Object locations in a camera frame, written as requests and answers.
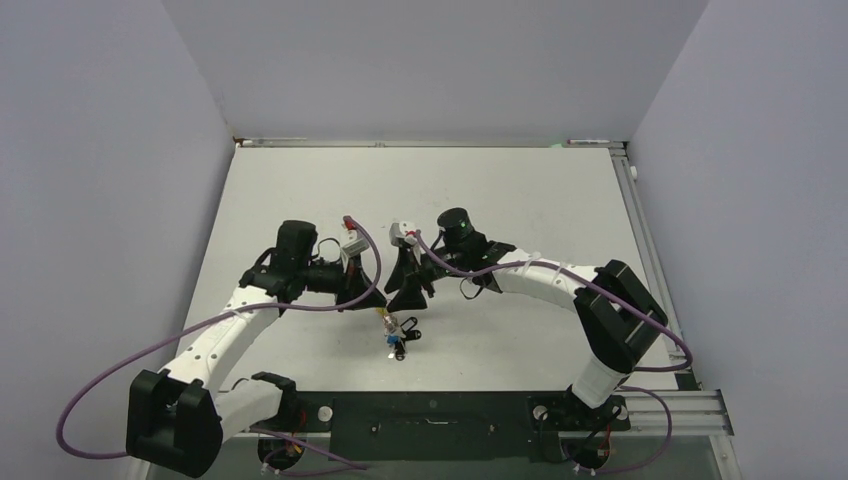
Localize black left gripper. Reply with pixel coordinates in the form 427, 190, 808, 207
298, 251, 386, 313

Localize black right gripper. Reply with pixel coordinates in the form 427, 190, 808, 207
385, 246, 467, 311

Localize metal key holder red handle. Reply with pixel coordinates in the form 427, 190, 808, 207
376, 308, 422, 361

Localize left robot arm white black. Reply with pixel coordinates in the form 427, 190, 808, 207
125, 216, 385, 478

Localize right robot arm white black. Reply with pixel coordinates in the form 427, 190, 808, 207
385, 207, 668, 428

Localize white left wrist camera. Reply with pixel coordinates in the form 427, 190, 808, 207
339, 229, 370, 261

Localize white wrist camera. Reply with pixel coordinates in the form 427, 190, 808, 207
389, 221, 418, 248
339, 229, 370, 261

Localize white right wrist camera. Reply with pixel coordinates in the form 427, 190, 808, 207
389, 221, 418, 248

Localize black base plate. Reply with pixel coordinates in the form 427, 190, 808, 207
258, 391, 631, 462

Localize aluminium frame rail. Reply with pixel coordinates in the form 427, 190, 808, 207
125, 139, 743, 480

